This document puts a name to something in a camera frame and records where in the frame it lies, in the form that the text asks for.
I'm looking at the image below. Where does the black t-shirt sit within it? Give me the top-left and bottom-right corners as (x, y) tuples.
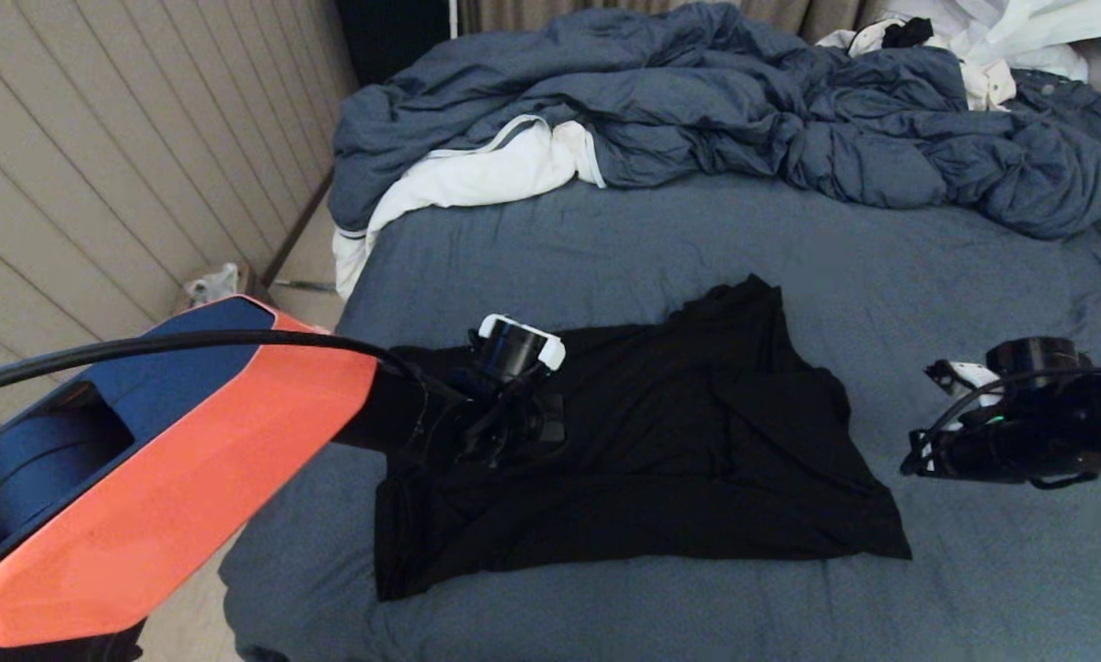
(373, 274), (912, 603)

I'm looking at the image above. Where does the bed with blue sheet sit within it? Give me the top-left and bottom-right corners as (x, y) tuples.
(220, 173), (1101, 662)

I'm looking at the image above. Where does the white quilt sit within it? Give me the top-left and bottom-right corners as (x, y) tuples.
(333, 115), (606, 302)

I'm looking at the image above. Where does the dark blue denim garment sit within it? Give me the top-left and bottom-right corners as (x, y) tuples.
(1010, 69), (1101, 185)

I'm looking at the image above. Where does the cream buttoned shirt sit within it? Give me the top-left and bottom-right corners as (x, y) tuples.
(961, 58), (1019, 111)

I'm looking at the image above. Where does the crumpled blue duvet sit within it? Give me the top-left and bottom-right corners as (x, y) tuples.
(329, 3), (1101, 242)

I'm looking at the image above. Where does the dark cabinet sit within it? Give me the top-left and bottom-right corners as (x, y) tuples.
(334, 0), (452, 88)

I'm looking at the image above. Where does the beige curtain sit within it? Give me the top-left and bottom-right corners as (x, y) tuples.
(458, 0), (887, 47)

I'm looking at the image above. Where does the white crumpled garment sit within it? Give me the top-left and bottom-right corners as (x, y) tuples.
(817, 0), (1101, 84)

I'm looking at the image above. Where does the small black garment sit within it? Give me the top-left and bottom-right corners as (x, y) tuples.
(881, 18), (935, 50)

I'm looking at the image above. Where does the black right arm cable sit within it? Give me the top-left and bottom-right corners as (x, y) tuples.
(909, 365), (1101, 488)

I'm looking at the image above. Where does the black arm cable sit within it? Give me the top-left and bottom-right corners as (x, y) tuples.
(909, 365), (1101, 488)
(0, 331), (427, 405)

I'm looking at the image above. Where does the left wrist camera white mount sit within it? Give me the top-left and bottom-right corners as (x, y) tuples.
(470, 314), (567, 382)

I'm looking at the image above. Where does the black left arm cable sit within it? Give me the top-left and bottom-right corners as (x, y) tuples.
(0, 331), (427, 405)

